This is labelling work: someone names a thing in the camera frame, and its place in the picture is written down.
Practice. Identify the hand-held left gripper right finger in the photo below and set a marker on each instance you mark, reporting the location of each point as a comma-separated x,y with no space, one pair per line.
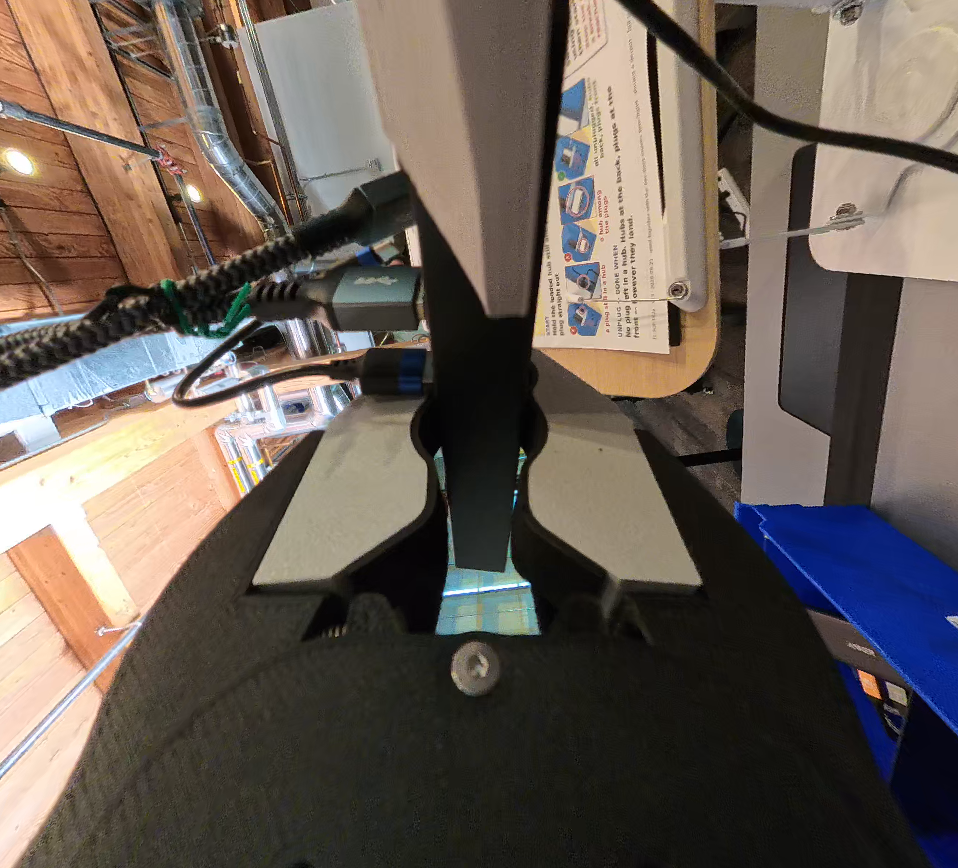
599,501

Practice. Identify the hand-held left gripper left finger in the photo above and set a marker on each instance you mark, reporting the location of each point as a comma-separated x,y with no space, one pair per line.
352,501

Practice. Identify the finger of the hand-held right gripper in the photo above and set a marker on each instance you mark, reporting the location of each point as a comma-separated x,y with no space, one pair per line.
464,97

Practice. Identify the slim dark grey usb hub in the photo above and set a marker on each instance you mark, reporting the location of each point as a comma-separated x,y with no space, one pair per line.
853,647

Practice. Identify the instruction sheet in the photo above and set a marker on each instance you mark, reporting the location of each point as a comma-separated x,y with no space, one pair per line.
614,209

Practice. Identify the white board ledge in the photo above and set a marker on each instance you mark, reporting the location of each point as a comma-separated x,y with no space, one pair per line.
685,134

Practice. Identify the blue plastic bin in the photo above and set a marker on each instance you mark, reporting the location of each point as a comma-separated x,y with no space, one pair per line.
861,568

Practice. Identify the silver ventilation duct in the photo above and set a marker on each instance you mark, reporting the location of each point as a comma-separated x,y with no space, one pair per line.
217,134

